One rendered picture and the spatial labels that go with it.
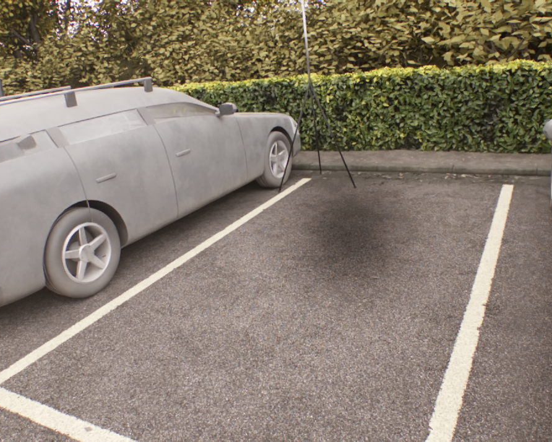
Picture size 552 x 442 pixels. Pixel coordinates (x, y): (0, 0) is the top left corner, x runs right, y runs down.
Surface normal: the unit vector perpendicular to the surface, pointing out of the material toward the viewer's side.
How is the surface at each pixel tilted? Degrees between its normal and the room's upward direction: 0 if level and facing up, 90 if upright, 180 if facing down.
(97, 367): 0
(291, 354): 0
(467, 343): 0
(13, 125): 40
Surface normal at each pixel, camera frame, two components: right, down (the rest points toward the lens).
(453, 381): -0.11, -0.94
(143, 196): 0.87, 0.04
